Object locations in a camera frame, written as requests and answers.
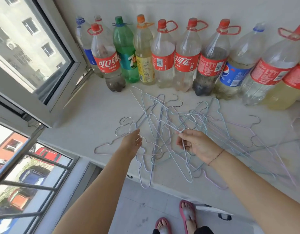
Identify person's left hand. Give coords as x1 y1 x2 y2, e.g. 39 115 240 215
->
119 129 143 161

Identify person's right hand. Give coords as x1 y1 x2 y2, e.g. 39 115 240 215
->
176 129 225 166

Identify white wire clothes hanger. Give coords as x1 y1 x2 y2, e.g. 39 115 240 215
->
149 113 194 183

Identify person's right forearm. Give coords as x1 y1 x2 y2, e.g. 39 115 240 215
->
208 150 300 234

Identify person's left forearm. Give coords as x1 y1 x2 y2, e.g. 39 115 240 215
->
52 153 137 234

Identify blue label bottle yellowish liquid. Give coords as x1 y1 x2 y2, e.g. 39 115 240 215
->
214 22 266 101

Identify yellow label bottle orange cap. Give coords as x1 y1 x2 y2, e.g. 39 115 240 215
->
133 14 157 86

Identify row of red label bottles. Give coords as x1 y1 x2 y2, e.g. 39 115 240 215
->
87 17 300 110

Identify white panel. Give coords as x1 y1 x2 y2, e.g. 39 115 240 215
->
196 204 235 216

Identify pink sandal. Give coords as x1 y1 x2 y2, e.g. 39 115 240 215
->
179 200 198 234
154 217 172 234

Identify person's right foot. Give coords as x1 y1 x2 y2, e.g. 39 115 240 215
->
182 202 197 234

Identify person's foot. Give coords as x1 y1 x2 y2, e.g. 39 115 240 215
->
156 219 170 234
182 202 197 234

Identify red car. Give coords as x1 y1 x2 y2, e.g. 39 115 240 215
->
34 147 62 164

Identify person's left foot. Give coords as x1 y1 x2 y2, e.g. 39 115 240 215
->
156 219 170 234

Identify green plastic bottle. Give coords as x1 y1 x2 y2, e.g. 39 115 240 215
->
112 16 140 84

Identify black trousers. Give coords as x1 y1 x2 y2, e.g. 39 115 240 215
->
152 226 215 234

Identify clear plastic bottle red cap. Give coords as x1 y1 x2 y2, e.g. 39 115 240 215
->
94 15 114 47

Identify blue car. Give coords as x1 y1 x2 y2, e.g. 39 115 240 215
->
18 168 49 186

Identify blue cap plastic bottle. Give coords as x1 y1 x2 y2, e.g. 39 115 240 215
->
76 16 103 78

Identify metal window guard bars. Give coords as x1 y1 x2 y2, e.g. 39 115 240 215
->
0 124 79 234

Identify red brick building outside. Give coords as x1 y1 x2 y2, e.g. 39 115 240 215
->
0 131 29 164

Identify orange car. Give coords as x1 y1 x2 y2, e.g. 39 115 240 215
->
7 188 37 210

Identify open grey window sash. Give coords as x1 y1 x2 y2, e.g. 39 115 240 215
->
0 0 93 128

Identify red string bracelet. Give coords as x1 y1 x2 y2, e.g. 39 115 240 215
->
207 149 225 166

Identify pile of wire hangers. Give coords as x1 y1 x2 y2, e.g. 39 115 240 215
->
93 86 300 190

